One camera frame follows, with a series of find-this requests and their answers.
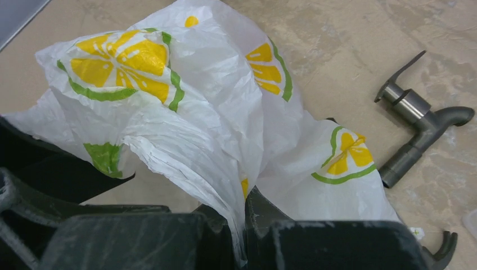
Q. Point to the grey metal clamp lever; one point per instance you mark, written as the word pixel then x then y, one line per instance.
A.
pixel 429 125

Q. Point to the small black claw hammer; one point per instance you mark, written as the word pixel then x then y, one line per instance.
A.
pixel 441 258

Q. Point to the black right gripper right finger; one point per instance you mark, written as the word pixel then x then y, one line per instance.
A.
pixel 275 241

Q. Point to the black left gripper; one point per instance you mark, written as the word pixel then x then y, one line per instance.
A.
pixel 41 186

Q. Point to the white plastic shopping bag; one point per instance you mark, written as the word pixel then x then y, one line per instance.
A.
pixel 200 94

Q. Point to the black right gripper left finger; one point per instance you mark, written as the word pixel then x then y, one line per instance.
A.
pixel 150 240

